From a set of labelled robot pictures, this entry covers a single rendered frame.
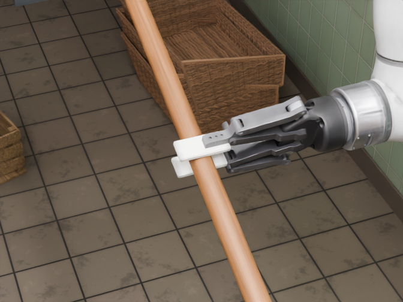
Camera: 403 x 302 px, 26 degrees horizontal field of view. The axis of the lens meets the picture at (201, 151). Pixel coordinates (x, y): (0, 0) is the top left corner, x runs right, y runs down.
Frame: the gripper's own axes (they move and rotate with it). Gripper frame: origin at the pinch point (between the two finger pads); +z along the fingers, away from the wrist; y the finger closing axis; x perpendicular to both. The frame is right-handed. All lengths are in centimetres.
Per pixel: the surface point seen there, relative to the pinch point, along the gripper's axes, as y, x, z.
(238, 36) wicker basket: 183, 164, -94
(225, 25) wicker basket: 187, 175, -92
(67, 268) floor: 183, 78, 3
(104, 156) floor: 199, 130, -25
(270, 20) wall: 198, 181, -118
